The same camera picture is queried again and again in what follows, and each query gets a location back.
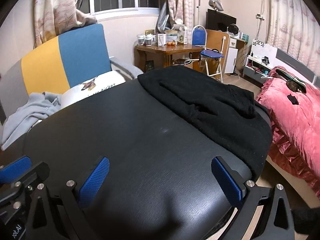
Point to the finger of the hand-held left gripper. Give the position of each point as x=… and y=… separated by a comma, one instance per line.
x=15, y=170

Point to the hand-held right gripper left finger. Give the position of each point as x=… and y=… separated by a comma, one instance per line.
x=93, y=182

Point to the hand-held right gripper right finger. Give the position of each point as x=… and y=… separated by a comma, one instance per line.
x=228, y=182

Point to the black sweater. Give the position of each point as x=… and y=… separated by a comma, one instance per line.
x=212, y=110

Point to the light grey shirt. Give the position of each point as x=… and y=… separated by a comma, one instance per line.
x=27, y=115

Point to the white printed pillow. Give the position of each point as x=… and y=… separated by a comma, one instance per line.
x=100, y=87

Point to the small black cloth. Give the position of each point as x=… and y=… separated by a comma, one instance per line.
x=293, y=99

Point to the white nightstand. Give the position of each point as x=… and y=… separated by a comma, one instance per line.
x=252, y=72

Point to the dark patterned cloth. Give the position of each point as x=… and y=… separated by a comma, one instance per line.
x=292, y=81

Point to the white cabinet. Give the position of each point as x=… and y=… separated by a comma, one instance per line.
x=231, y=60

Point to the grey yellow blue sofa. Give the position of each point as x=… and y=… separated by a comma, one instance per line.
x=62, y=55

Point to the blue folding chair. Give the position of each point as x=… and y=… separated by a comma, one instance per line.
x=210, y=53

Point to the grey bed headboard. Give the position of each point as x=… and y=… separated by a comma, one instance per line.
x=297, y=63

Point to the white floral board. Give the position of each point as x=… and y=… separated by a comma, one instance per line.
x=262, y=47

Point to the wooden computer desk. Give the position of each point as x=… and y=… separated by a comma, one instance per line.
x=215, y=40

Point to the brown wooden table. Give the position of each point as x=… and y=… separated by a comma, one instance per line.
x=165, y=51

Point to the round desk fan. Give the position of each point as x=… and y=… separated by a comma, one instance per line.
x=233, y=29

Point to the white carton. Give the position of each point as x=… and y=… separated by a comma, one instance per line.
x=183, y=35

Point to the green white box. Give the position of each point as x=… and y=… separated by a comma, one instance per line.
x=172, y=35

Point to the black monitor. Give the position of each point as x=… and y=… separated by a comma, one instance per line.
x=220, y=20

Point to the beige patterned curtain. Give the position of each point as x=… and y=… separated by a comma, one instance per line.
x=57, y=5
x=181, y=0

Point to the white patterned curtain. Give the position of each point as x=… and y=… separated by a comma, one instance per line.
x=292, y=20

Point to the grey plastic bag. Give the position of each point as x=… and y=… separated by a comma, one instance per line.
x=163, y=17

